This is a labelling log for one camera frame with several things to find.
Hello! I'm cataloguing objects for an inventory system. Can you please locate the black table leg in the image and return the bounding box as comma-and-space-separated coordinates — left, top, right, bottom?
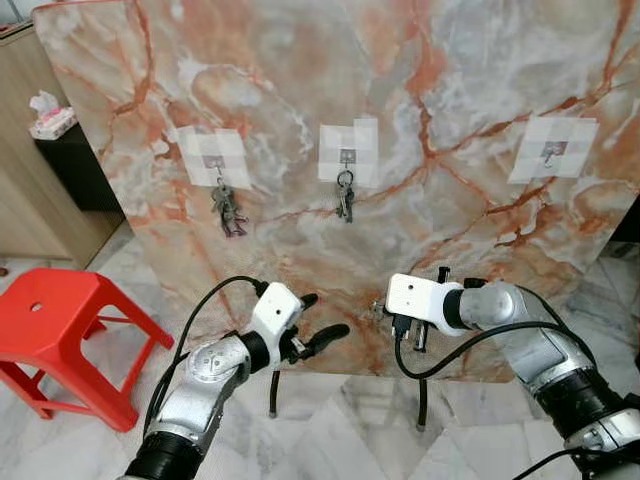
268, 370, 283, 419
415, 378, 429, 433

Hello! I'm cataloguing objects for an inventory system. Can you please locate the large key bunch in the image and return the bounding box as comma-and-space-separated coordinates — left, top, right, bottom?
210, 180, 248, 238

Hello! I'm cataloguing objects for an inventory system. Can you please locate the red plastic stool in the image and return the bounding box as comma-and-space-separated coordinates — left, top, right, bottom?
0, 268, 174, 433

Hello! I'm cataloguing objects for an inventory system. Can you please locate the light wood cabinet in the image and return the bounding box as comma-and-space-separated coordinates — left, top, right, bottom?
0, 25, 126, 266

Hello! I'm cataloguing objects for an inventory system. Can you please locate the pink white tissue pack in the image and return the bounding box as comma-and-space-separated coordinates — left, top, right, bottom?
28, 90, 79, 139

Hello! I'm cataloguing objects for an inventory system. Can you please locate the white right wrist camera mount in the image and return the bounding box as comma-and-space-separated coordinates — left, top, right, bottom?
386, 273, 466, 333

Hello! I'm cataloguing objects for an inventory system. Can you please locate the key bunch with black ring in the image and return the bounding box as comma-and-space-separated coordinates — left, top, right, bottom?
335, 170, 357, 223

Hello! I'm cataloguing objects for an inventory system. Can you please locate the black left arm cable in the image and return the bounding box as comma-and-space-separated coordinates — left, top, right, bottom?
143, 277, 271, 436

